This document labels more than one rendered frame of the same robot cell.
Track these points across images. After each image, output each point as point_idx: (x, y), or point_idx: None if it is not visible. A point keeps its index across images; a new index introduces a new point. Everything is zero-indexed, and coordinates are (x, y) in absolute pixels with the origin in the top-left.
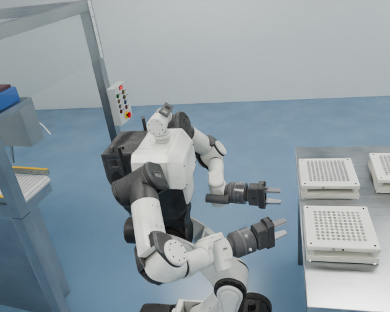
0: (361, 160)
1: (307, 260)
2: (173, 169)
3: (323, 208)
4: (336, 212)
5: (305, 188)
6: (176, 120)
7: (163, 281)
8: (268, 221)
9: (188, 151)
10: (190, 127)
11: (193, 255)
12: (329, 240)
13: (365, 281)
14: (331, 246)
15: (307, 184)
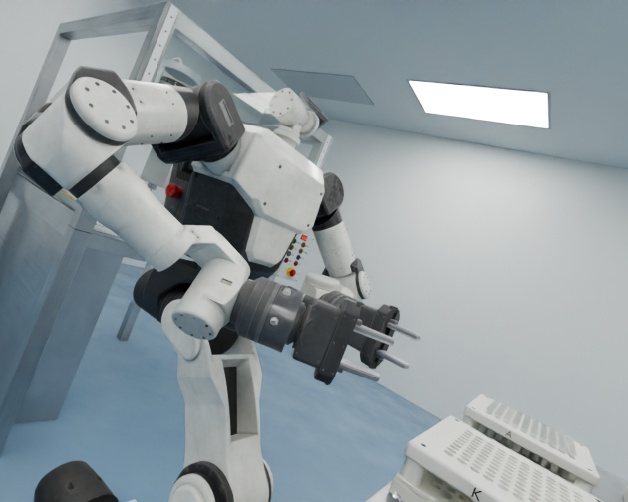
0: (608, 484)
1: (392, 492)
2: (259, 150)
3: (491, 441)
4: (520, 462)
5: (471, 416)
6: (324, 174)
7: (34, 154)
8: (354, 302)
9: (305, 176)
10: (338, 206)
11: (142, 184)
12: (475, 472)
13: None
14: (472, 481)
15: (479, 411)
